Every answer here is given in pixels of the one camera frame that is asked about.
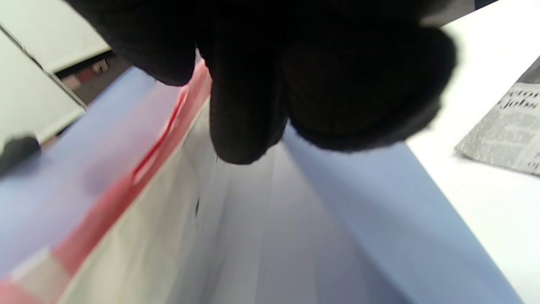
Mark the person's right hand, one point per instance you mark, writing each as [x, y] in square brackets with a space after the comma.
[295, 63]

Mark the person's left hand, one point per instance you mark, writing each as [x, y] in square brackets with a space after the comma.
[17, 150]

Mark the white printed form sheet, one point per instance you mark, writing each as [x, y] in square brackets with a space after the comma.
[139, 240]

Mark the small newspaper leaflet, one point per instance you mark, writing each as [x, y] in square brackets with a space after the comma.
[506, 135]

